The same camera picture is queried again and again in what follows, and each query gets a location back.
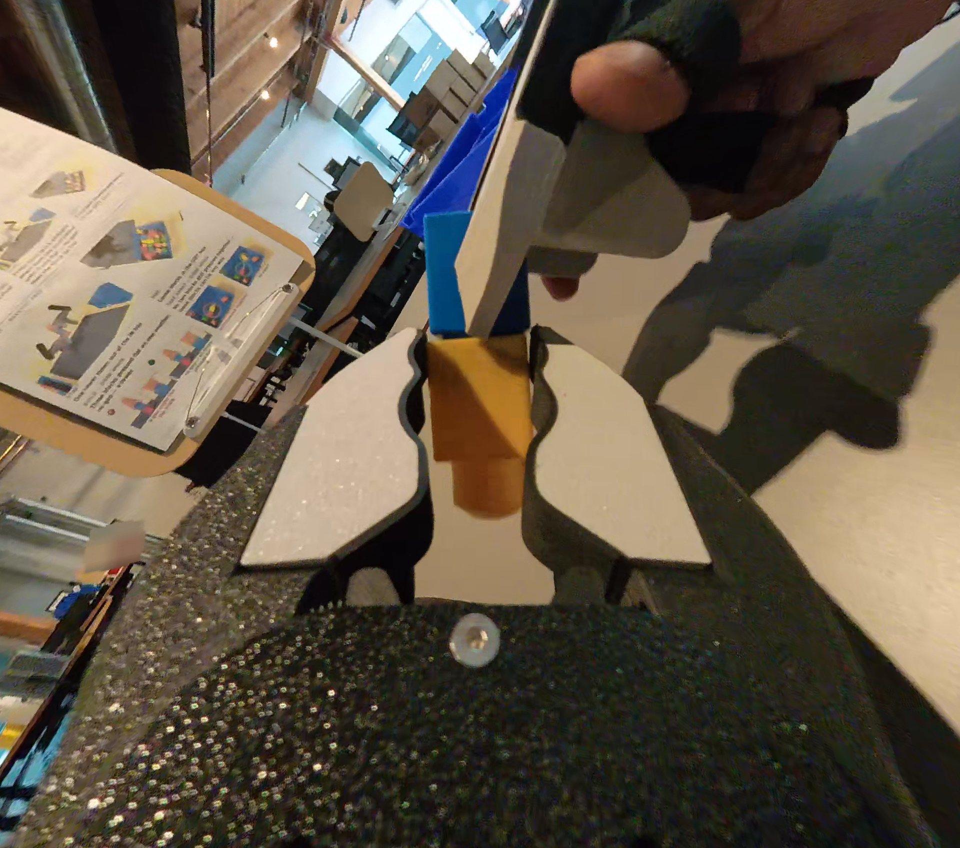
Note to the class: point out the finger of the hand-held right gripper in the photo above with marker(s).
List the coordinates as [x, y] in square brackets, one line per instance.
[502, 225]

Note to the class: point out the instruction sheet on clipboard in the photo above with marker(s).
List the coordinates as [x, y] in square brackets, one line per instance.
[97, 447]

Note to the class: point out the person's right hand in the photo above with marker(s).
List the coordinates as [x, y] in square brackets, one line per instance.
[825, 0]

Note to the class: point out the yellow mega block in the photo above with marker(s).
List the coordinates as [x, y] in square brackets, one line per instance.
[472, 405]

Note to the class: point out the printed instruction sheet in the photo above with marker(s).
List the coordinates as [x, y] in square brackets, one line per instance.
[150, 308]

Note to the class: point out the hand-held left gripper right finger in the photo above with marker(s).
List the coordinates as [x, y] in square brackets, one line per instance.
[615, 480]

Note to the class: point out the clear acrylic stand leg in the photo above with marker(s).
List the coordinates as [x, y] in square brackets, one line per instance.
[322, 334]
[244, 419]

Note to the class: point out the blue mega block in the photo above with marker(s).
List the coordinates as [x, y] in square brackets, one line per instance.
[442, 278]

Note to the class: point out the tan rounded board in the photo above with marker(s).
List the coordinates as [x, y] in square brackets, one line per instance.
[364, 199]

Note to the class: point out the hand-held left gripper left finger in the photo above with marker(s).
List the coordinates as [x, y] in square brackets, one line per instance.
[337, 480]

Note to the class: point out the stack of cardboard boxes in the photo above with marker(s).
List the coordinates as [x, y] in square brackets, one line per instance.
[450, 90]

